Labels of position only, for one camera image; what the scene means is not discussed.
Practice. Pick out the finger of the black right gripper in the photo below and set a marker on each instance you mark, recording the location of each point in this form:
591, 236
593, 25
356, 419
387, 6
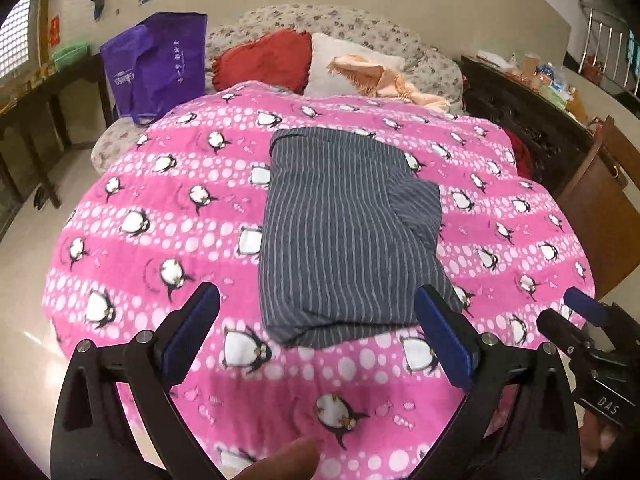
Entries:
562, 333
588, 308

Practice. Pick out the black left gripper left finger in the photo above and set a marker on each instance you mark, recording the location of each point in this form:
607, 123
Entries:
91, 437

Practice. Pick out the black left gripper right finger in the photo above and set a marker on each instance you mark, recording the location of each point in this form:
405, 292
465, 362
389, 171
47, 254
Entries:
516, 419

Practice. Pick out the grey striped garment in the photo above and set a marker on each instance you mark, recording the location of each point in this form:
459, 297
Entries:
349, 235

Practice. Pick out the right hand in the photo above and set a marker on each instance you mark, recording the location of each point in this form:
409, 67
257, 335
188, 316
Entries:
598, 445

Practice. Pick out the left hand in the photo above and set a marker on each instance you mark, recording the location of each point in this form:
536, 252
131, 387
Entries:
298, 460

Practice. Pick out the brown wooden chair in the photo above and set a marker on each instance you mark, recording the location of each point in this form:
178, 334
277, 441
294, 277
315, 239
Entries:
602, 216

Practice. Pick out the pink penguin blanket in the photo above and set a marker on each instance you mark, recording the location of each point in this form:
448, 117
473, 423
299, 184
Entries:
137, 245

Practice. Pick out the metal drying rack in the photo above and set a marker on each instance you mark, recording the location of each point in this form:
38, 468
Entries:
610, 52

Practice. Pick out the floral grey duvet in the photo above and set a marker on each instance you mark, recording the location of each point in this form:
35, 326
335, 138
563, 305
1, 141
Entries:
206, 134

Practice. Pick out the dark wooden side table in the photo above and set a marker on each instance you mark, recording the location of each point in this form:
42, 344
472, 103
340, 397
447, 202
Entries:
20, 117

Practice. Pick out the orange fringed scarf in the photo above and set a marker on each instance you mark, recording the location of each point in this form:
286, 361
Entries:
379, 81

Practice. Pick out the white pillow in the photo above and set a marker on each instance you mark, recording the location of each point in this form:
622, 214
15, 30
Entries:
324, 48

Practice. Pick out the purple tote bag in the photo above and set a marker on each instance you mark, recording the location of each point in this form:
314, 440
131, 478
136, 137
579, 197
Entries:
156, 65

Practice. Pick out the green basket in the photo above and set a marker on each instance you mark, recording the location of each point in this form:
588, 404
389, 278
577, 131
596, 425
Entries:
70, 54

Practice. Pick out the red pillow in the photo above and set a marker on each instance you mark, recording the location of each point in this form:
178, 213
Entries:
281, 58

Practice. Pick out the latticed window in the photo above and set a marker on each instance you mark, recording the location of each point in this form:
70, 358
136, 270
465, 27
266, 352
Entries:
14, 49

